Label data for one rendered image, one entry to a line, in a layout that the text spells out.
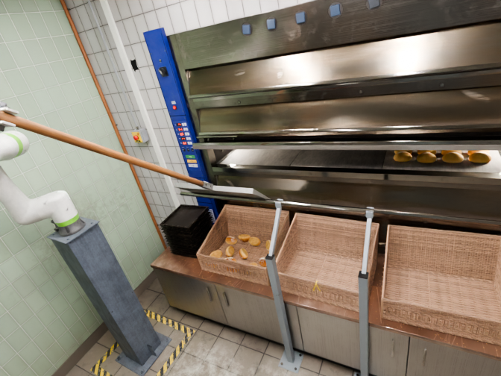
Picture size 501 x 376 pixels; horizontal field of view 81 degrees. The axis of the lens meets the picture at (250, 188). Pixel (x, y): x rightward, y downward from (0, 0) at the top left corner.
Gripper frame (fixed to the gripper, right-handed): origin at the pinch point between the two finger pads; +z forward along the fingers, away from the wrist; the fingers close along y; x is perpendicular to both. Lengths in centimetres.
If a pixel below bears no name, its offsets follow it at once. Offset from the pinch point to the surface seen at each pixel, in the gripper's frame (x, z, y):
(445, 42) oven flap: -100, 111, -72
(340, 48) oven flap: -99, 66, -76
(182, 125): -119, -46, -46
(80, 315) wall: -127, -122, 108
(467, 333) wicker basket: -142, 131, 53
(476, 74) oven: -109, 124, -60
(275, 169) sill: -143, 21, -22
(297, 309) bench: -145, 48, 64
